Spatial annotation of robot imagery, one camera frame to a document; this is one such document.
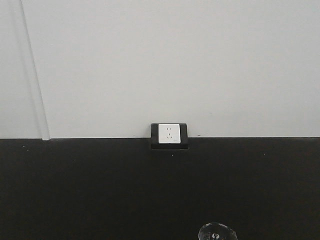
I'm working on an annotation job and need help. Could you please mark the white wall power socket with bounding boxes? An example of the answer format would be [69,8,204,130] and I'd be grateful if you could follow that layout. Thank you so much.
[158,124,181,144]

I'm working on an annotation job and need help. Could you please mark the clear glass beaker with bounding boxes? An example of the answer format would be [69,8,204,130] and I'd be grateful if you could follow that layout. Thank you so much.
[198,222,238,240]

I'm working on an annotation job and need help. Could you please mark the black socket mounting box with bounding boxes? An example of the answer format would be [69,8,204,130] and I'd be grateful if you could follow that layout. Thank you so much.
[150,123,189,150]

